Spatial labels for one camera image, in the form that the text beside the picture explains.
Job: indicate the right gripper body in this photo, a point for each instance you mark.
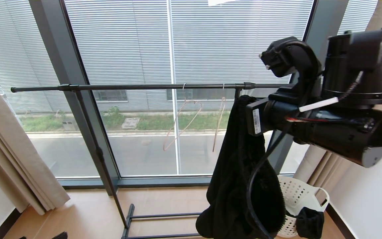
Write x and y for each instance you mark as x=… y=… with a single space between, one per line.
x=343 y=136

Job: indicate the black shorts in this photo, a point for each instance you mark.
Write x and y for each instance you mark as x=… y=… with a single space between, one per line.
x=237 y=166

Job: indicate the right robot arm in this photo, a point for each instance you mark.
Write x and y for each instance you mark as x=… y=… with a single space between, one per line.
x=353 y=59

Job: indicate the white laundry basket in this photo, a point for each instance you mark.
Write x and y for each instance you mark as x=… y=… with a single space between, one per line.
x=297 y=192

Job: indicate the pink clothes hanger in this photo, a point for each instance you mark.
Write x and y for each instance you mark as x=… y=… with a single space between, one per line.
x=174 y=124
x=223 y=99

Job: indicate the black clothes rack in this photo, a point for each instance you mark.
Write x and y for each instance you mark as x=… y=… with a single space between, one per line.
x=128 y=87

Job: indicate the beige curtain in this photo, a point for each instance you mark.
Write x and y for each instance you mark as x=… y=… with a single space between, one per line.
x=12 y=149
x=323 y=169

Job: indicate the black garment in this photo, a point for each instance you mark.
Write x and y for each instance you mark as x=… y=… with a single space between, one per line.
x=310 y=222

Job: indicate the window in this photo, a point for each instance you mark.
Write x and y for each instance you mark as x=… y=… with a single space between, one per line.
x=58 y=49

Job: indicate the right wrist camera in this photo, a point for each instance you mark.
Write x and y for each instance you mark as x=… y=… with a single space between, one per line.
x=297 y=56

